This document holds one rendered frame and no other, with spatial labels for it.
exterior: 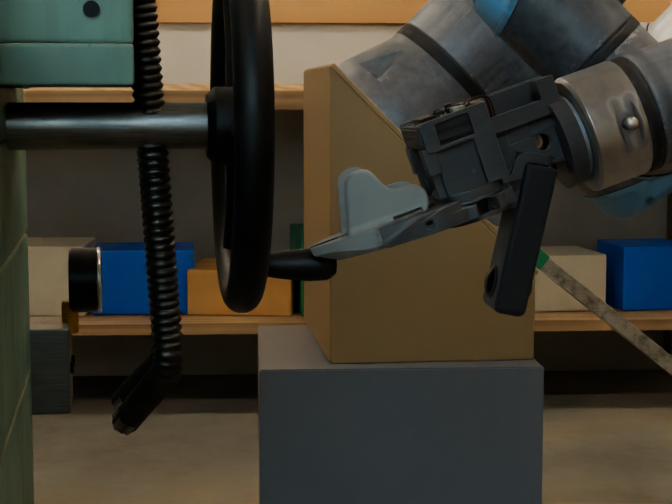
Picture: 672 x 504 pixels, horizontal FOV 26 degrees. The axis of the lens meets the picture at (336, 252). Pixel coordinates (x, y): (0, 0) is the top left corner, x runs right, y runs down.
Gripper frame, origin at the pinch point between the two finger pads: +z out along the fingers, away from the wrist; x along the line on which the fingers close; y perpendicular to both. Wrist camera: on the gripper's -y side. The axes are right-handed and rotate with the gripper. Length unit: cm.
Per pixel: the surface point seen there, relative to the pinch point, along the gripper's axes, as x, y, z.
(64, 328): -29.4, -2.0, 22.3
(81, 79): 0.4, 18.1, 12.7
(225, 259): -11.8, 1.0, 6.9
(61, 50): 0.4, 20.4, 13.3
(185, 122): -5.1, 12.6, 6.5
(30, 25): -1.6, 22.9, 14.8
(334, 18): -322, 20, -60
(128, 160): -330, 1, 10
